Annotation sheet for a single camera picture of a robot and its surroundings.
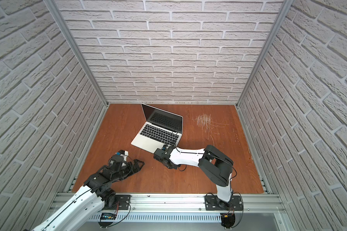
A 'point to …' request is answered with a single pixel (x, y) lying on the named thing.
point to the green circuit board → (108, 216)
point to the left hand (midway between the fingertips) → (139, 162)
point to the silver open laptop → (162, 128)
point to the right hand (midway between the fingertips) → (181, 154)
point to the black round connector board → (227, 220)
